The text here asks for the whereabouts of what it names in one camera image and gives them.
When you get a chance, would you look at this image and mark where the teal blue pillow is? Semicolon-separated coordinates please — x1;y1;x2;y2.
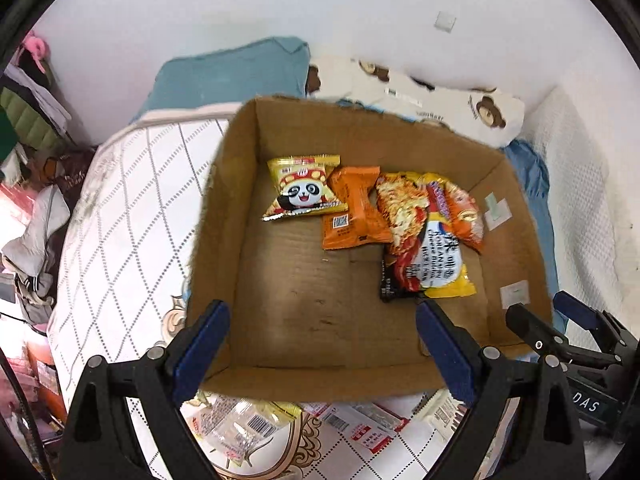
132;36;311;120

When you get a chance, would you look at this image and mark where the brown cardboard box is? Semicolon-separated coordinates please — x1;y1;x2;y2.
188;98;552;402

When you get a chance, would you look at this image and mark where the clear yellow-edged snack packet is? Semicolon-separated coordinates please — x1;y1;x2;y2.
180;391;303;466

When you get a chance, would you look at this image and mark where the orange cookie packet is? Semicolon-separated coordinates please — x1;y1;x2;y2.
426;174;484;252

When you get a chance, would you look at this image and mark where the pink hat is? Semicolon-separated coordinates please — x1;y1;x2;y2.
21;30;48;74

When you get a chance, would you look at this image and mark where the white bear print pillow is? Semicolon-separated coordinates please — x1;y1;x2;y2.
306;56;525;148

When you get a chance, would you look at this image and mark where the white patterned quilt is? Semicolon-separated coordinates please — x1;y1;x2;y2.
48;103;446;479

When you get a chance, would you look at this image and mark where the clothes rack with clothes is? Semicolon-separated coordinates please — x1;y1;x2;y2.
1;40;94;327

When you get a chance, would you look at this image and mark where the Korean cheese ramen packet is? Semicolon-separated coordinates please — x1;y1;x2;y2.
375;171;476;301

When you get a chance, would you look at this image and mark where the white brown cookie bar packet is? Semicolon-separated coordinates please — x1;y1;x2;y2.
414;388;468;439

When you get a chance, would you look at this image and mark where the yellow panda snack packet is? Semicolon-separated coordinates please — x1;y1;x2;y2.
262;155;348;221

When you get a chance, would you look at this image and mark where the white wall switch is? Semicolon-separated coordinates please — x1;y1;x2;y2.
434;11;457;34

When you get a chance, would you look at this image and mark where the orange snack packet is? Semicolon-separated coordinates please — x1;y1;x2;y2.
322;166;393;250

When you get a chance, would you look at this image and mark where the red white long snack packet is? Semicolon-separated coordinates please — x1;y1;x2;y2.
299;402;409;454

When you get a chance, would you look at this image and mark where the blue blanket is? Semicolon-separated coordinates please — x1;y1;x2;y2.
499;138;569;334

